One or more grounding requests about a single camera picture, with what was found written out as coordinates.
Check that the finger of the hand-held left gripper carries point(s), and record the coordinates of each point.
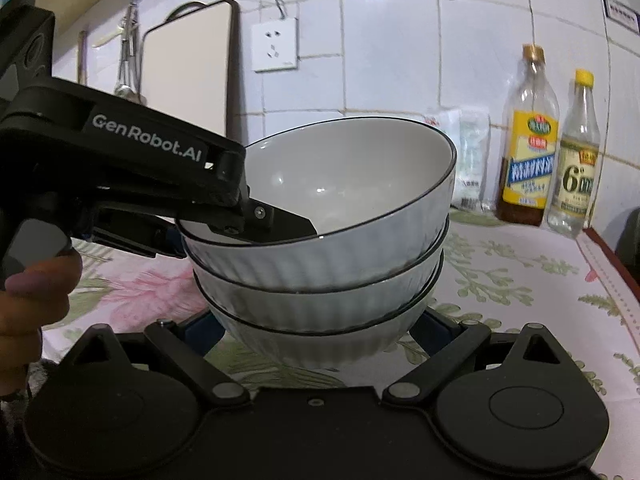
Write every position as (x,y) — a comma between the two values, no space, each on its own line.
(270,227)
(135,235)

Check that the wall sticker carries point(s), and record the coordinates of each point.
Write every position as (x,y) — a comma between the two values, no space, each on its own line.
(622,15)

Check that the cooking wine bottle yellow label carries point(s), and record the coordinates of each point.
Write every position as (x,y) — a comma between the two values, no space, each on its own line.
(530,170)

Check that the floral tablecloth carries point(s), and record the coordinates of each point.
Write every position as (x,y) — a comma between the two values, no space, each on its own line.
(525,285)

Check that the white ribbed bowl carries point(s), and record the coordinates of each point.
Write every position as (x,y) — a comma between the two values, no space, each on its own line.
(310,305)
(350,175)
(310,350)

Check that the white cutting board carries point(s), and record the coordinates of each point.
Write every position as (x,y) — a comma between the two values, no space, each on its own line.
(190,70)

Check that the metal spoon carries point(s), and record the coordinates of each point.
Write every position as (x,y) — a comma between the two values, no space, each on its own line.
(125,89)

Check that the clear salt bag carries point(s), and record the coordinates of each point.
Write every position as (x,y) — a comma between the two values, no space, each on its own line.
(472,160)

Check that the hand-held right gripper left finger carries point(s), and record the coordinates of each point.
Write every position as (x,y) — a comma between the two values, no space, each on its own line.
(200,332)

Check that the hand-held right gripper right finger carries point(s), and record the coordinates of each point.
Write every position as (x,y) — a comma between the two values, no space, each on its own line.
(435,332)

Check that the person's left hand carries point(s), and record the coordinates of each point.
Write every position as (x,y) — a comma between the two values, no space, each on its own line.
(35,305)

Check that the metal hanging utensil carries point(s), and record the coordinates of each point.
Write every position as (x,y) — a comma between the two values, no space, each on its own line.
(129,35)

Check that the white wall socket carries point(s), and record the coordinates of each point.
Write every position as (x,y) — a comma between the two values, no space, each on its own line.
(274,45)

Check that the clear vinegar bottle yellow cap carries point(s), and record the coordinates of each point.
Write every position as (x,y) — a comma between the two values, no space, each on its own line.
(572,185)

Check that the dark object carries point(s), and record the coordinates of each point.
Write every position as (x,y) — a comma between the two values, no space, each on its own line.
(629,235)

